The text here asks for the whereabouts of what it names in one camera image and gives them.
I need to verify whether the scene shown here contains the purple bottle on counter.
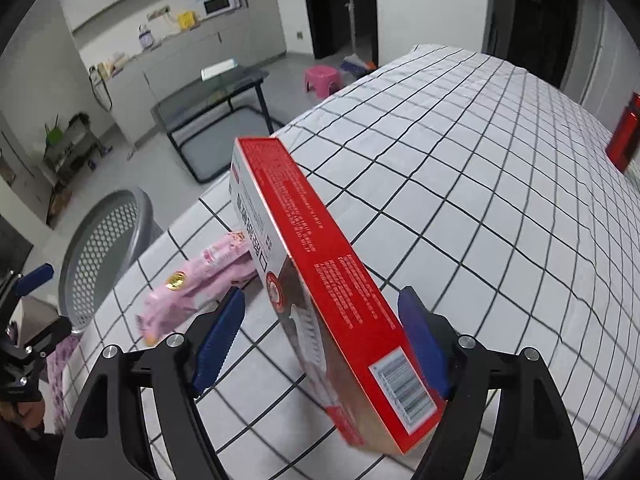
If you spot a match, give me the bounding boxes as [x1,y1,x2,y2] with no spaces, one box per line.
[138,24,155,51]

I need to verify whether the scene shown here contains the black glass coffee table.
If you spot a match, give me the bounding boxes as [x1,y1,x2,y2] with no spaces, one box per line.
[151,65,284,184]

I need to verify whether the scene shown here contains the white book on table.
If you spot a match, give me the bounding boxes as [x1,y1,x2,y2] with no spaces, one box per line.
[201,58,238,81]

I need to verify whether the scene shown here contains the white checkered bed sheet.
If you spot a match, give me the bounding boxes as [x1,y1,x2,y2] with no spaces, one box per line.
[63,44,639,479]

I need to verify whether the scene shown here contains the shoe rack with items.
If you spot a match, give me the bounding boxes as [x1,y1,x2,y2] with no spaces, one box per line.
[42,112,111,188]

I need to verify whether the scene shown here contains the pink snack wrapper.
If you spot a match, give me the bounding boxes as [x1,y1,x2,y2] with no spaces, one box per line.
[136,231,257,346]

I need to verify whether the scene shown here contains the yellow box on counter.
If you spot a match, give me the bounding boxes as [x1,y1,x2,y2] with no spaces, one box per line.
[177,11,198,30]

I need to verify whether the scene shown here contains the purple fuzzy rug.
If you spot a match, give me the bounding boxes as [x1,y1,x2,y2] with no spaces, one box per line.
[47,334,80,434]

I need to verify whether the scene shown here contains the grey cabinet counter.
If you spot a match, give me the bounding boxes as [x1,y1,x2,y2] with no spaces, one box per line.
[73,0,285,145]

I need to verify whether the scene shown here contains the broom with white handle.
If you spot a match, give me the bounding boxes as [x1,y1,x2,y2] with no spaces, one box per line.
[339,0,377,74]

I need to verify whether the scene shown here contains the red toothpaste box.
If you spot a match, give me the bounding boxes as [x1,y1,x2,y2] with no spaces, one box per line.
[230,136,445,455]

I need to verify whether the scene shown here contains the person's left hand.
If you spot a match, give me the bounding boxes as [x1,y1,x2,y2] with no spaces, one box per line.
[0,399,46,430]

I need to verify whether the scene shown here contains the white microwave oven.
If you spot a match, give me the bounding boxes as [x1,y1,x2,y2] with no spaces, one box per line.
[202,0,241,18]

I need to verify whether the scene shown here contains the red thermos bottle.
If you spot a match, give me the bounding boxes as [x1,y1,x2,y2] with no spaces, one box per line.
[605,92,640,174]

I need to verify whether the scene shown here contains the grey perforated laundry basket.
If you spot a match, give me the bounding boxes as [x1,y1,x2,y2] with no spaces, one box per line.
[58,186,162,334]

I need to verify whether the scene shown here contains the pink plastic stool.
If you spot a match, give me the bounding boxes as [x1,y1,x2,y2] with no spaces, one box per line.
[304,65,343,99]

